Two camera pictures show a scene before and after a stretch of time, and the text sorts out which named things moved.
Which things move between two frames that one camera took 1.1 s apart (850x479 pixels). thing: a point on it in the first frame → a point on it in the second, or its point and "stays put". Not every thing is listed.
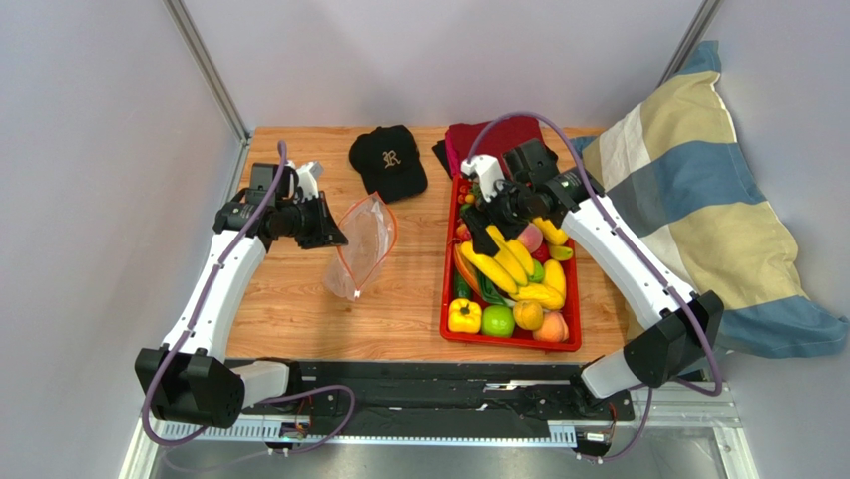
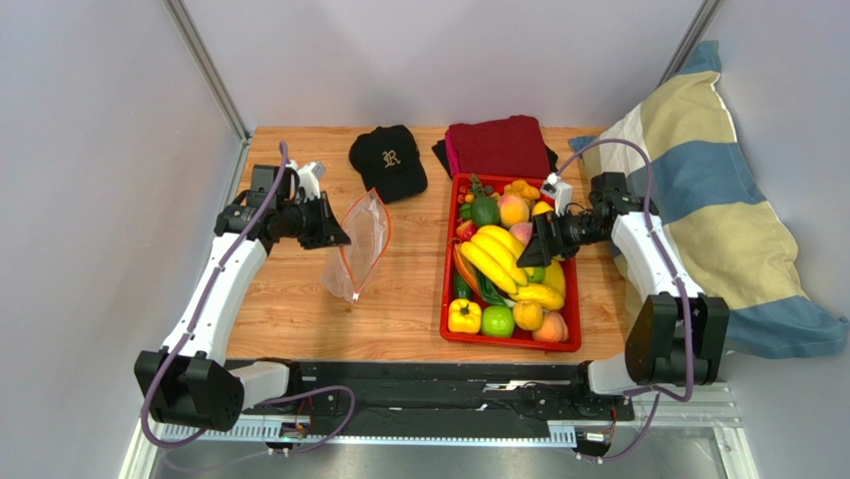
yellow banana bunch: [509, 269] stays put
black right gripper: [491, 207] → [553, 234]
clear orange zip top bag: [367, 232] stays put
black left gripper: [333, 236] stays put
